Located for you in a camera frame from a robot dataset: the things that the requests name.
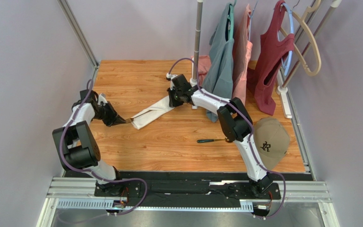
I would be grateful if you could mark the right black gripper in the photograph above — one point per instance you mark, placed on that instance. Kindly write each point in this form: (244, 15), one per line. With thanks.
(172, 98)

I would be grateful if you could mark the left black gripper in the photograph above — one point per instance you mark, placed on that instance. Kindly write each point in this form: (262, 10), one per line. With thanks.
(115, 118)

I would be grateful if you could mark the gold utensil dark handle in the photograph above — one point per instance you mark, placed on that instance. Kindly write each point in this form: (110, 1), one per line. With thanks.
(129, 120)

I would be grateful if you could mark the white cloth napkin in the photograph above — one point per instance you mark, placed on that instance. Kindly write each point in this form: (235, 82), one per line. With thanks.
(151, 113)

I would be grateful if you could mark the gold fork green handle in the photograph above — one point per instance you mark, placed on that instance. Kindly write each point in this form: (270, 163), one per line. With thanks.
(213, 140)

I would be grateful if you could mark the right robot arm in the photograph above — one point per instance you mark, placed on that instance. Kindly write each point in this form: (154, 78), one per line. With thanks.
(235, 123)

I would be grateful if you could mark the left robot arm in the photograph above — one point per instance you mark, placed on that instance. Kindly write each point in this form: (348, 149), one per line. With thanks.
(77, 148)

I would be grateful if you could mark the grey-blue hanging shirt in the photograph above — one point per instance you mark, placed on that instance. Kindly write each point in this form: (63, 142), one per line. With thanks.
(219, 80)

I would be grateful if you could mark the salmon pink hanging shirt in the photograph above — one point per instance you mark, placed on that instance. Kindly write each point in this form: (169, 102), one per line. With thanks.
(242, 49)

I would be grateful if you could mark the dark red tank top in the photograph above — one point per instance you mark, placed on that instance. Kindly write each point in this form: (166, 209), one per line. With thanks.
(273, 53)

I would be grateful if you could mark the teal hanger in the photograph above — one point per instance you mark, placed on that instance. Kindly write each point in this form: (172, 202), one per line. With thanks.
(230, 20)

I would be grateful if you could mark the tan baseball cap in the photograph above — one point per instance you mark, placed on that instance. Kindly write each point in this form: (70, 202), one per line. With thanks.
(272, 141)

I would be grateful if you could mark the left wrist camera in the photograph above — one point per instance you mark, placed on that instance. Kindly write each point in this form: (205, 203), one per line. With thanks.
(101, 99)

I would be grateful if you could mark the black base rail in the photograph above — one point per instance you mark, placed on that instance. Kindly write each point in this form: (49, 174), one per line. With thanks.
(193, 190)

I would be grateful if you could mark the aluminium frame post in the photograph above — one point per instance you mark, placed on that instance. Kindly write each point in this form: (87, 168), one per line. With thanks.
(69, 14)

